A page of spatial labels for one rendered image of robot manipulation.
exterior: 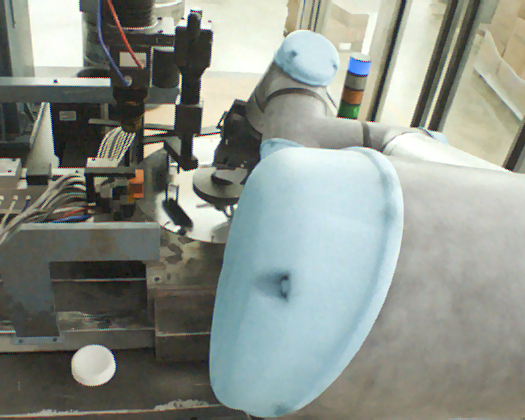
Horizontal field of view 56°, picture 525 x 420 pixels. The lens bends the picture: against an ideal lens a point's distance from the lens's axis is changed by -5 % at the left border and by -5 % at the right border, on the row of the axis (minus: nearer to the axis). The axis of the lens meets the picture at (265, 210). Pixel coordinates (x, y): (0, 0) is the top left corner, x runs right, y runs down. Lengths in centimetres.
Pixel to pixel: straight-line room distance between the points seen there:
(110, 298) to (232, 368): 82
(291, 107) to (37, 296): 51
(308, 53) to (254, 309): 47
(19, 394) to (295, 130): 60
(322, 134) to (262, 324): 42
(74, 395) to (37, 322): 14
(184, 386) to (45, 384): 22
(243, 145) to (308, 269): 61
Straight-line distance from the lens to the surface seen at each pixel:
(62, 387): 91
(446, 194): 21
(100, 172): 93
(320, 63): 62
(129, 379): 90
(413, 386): 20
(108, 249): 80
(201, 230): 85
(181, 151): 88
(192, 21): 75
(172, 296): 91
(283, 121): 59
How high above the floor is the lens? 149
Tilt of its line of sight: 36 degrees down
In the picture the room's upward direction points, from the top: 10 degrees clockwise
